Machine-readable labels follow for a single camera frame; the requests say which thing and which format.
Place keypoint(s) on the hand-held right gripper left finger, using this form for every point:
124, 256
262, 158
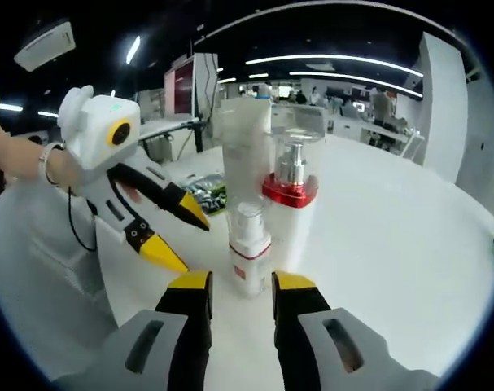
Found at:
189, 338

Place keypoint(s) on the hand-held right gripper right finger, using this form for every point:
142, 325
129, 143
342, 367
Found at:
295, 338

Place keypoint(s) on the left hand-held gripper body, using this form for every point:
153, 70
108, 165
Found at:
100, 130

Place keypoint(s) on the green black skincare sachet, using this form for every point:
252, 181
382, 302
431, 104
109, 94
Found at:
208, 195

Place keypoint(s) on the white skincare tube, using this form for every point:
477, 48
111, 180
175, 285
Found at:
240, 142

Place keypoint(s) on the small white skincare spray bottle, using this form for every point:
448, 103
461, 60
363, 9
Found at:
250, 256

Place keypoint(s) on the white skincare bottle red collar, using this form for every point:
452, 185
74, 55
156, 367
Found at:
289, 228

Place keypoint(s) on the person's left hand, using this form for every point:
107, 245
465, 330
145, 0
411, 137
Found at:
67, 171

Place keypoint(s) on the white wristwatch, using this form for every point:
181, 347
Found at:
47, 161

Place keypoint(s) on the white ceiling air conditioner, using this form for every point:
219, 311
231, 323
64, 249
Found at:
47, 45

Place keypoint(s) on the white mesh office chair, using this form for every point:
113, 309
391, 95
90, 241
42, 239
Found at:
31, 285

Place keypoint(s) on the long ceiling light strip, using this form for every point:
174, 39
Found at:
352, 77
332, 59

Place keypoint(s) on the row of white office desks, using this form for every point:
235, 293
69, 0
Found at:
377, 132

